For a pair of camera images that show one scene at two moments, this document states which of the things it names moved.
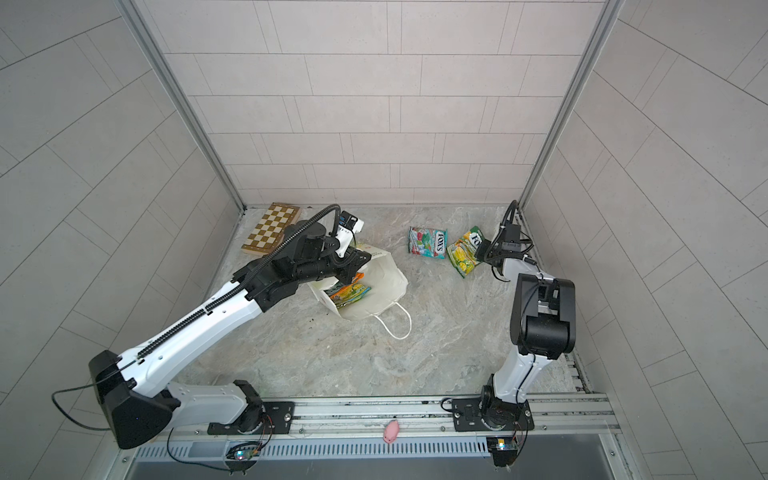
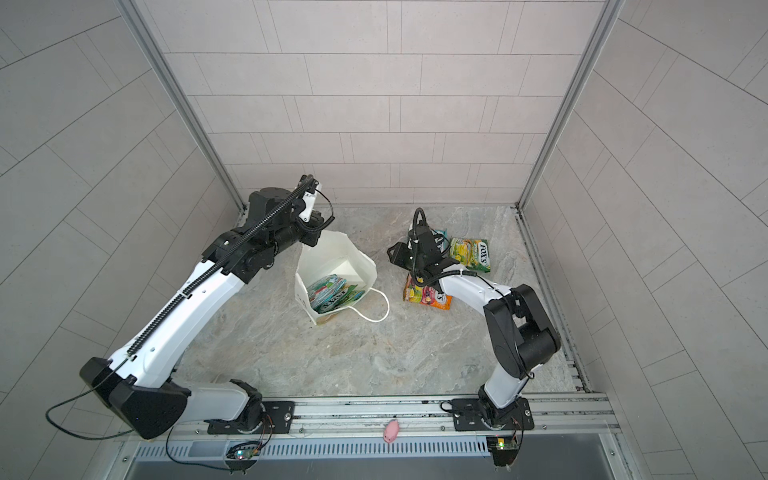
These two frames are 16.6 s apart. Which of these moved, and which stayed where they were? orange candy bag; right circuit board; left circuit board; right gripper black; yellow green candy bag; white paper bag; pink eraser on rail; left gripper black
Moved: orange candy bag; white paper bag; yellow green candy bag; right gripper black; left gripper black
Stayed: left circuit board; pink eraser on rail; right circuit board
